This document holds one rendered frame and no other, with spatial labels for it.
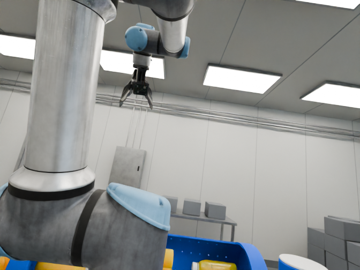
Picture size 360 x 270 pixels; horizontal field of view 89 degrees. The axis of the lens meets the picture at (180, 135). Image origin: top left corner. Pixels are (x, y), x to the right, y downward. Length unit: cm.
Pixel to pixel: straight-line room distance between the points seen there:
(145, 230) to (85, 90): 22
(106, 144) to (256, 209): 353
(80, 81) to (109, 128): 417
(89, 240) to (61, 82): 22
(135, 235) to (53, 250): 11
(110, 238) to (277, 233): 455
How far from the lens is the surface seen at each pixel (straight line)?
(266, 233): 467
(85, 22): 33
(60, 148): 31
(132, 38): 70
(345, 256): 400
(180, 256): 104
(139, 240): 31
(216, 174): 420
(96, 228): 31
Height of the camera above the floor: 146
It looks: 13 degrees up
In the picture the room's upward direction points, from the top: 8 degrees clockwise
